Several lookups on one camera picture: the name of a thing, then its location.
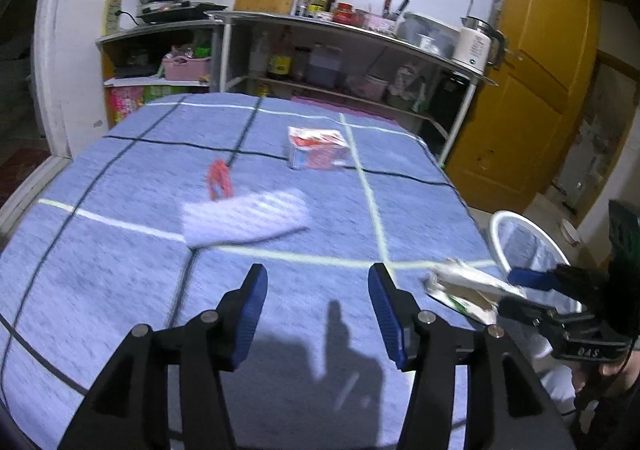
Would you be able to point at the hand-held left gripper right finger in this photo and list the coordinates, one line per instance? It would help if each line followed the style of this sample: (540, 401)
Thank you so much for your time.
(385, 315)

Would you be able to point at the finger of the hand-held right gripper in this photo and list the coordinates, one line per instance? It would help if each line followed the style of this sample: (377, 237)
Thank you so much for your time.
(530, 277)
(525, 312)

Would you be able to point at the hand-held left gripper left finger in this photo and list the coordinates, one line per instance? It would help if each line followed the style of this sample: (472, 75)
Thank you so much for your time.
(252, 310)

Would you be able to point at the white round bin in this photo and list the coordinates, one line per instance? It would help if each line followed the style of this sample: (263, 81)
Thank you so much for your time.
(495, 235)

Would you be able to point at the white green packet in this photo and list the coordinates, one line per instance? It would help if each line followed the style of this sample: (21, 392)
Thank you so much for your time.
(465, 280)

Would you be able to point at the person's right forearm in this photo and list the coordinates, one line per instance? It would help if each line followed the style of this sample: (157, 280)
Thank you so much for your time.
(620, 410)

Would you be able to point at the person's right hand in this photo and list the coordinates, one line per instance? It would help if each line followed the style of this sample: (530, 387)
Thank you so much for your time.
(622, 370)

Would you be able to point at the white bin liner bag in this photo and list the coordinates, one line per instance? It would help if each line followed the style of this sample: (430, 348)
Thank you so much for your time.
(535, 245)

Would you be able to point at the white folded cloth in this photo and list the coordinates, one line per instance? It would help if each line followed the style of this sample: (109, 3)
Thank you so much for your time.
(245, 222)

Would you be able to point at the blue checked blanket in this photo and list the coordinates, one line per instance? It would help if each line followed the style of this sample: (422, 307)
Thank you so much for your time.
(125, 280)

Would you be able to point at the red clip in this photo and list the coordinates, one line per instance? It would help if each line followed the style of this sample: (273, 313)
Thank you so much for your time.
(218, 180)

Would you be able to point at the small red white box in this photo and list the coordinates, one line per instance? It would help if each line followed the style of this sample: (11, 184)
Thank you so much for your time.
(318, 150)

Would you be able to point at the yellow wooden door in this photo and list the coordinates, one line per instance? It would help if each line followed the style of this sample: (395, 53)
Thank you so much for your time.
(530, 80)

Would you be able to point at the crumpled plastic bags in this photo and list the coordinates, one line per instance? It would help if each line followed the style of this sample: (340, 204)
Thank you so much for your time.
(410, 85)

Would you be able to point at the translucent food container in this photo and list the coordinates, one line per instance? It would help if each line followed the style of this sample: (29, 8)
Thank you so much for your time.
(375, 86)

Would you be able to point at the white electric kettle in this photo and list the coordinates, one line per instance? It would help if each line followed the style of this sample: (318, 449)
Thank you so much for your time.
(475, 45)

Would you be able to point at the large soy sauce bottle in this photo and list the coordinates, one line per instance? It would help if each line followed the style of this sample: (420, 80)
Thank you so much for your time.
(280, 60)

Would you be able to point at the pink plastic basket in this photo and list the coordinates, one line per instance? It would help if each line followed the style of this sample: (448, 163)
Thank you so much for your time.
(185, 67)

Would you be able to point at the white plastic bottle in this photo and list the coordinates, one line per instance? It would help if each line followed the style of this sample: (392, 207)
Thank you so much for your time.
(259, 55)

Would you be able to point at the purple liquid jug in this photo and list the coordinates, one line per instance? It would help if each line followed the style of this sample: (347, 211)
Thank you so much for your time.
(325, 65)

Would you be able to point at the clear plastic container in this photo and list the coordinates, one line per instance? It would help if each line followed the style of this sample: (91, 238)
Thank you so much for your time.
(432, 35)

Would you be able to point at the pink utensil container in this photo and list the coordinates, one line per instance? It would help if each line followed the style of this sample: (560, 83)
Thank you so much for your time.
(380, 24)

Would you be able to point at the large white metal shelf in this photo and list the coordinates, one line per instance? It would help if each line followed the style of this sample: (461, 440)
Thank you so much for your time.
(310, 20)

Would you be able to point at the kitchen knife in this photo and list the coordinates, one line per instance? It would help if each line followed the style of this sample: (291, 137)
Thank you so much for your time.
(402, 8)
(387, 5)

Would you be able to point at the small white metal shelf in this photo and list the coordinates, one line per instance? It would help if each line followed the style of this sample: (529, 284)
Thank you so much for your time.
(150, 28)

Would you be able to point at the red jar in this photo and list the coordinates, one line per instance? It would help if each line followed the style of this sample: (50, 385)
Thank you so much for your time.
(344, 13)

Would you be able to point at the black induction cooker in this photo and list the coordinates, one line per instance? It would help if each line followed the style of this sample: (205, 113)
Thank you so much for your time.
(170, 11)

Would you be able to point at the yellow power strip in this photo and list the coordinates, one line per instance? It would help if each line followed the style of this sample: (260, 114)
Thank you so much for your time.
(112, 13)

